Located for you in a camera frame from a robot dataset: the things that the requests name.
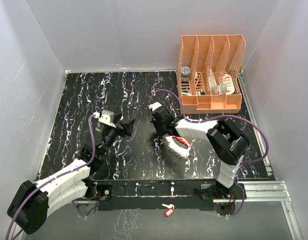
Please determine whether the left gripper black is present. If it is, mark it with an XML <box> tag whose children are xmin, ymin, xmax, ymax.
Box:
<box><xmin>100</xmin><ymin>113</ymin><xmax>134</xmax><ymax>156</ymax></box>

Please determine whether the small jar with lid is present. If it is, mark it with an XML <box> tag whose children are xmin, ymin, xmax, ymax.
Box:
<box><xmin>181</xmin><ymin>66</ymin><xmax>191</xmax><ymax>83</ymax></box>

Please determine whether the red handled key organizer plate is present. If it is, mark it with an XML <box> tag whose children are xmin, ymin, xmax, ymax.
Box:
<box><xmin>158</xmin><ymin>134</ymin><xmax>192</xmax><ymax>159</ymax></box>

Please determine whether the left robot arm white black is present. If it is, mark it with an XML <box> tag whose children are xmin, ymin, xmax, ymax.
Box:
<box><xmin>7</xmin><ymin>110</ymin><xmax>135</xmax><ymax>235</ymax></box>

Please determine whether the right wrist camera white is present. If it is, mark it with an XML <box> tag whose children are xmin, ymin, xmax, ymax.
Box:
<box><xmin>147</xmin><ymin>102</ymin><xmax>162</xmax><ymax>112</ymax></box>

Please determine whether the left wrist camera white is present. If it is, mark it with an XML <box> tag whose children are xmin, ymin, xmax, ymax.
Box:
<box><xmin>93</xmin><ymin>110</ymin><xmax>117</xmax><ymax>128</ymax></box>

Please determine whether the orange file organizer rack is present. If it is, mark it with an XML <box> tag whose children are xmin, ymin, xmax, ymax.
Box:
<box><xmin>176</xmin><ymin>34</ymin><xmax>246</xmax><ymax>114</ymax></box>

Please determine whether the red tag with key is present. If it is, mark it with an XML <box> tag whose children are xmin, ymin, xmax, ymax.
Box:
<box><xmin>162</xmin><ymin>203</ymin><xmax>175</xmax><ymax>218</ymax></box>

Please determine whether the white labelled packet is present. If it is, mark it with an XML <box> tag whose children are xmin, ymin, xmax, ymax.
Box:
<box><xmin>209</xmin><ymin>72</ymin><xmax>235</xmax><ymax>95</ymax></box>

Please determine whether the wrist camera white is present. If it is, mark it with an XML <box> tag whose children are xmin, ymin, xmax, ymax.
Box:
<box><xmin>147</xmin><ymin>102</ymin><xmax>162</xmax><ymax>112</ymax></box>
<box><xmin>93</xmin><ymin>110</ymin><xmax>117</xmax><ymax>128</ymax></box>

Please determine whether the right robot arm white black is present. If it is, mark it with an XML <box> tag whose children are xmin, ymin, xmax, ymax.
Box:
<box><xmin>148</xmin><ymin>102</ymin><xmax>249</xmax><ymax>199</ymax></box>

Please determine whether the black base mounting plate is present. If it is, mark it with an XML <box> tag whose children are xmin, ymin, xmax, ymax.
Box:
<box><xmin>94</xmin><ymin>179</ymin><xmax>246</xmax><ymax>212</ymax></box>

